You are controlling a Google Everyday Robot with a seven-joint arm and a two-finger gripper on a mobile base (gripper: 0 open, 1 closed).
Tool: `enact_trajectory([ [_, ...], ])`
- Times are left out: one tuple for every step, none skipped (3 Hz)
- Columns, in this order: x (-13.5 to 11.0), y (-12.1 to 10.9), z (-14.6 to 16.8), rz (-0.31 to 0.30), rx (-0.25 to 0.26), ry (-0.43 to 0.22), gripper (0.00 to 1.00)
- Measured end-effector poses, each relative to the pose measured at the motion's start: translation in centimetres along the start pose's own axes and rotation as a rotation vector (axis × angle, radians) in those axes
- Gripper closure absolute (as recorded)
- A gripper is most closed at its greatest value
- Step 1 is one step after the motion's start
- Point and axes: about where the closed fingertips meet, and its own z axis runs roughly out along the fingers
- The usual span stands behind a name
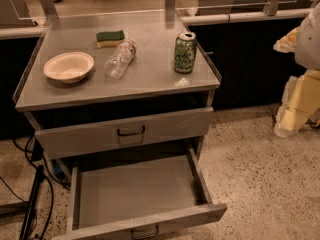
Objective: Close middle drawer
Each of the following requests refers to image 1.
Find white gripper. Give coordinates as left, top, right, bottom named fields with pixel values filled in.
left=274, top=69, right=320, bottom=138

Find grey drawer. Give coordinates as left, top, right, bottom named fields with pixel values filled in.
left=36, top=107, right=213, bottom=159
left=52, top=143, right=227, bottom=240

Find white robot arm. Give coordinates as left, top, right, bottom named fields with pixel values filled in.
left=273, top=4, right=320, bottom=138

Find grey metal drawer cabinet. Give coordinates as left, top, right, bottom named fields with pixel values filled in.
left=12, top=9, right=223, bottom=162

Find grey top drawer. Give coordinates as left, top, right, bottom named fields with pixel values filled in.
left=36, top=107, right=213, bottom=159

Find green soda can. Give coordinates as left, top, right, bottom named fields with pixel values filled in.
left=174, top=31, right=197, bottom=74

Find clear plastic bottle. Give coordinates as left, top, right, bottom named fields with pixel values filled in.
left=104, top=39, right=137, bottom=79

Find green yellow sponge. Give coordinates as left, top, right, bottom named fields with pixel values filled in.
left=96, top=30, right=125, bottom=48

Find white paper bowl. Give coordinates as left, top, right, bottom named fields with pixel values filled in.
left=43, top=52, right=94, bottom=84

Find black stand leg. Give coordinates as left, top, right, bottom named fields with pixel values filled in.
left=19, top=165, right=44, bottom=240

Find white counter rail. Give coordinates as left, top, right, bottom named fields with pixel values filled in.
left=180, top=8, right=312, bottom=26

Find black floor cables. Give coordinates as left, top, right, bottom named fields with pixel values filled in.
left=0, top=135, right=72, bottom=240

